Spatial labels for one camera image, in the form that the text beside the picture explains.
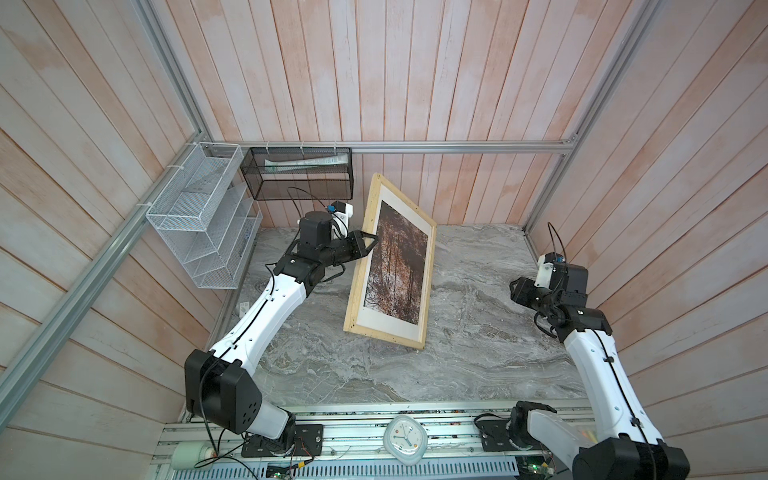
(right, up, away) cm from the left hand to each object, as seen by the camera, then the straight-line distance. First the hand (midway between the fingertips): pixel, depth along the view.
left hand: (378, 244), depth 74 cm
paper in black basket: (-29, +25, +16) cm, 42 cm away
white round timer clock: (+7, -48, -3) cm, 48 cm away
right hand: (+39, -11, +6) cm, 40 cm away
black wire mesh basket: (-29, +27, +31) cm, 50 cm away
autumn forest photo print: (+6, -7, +9) cm, 12 cm away
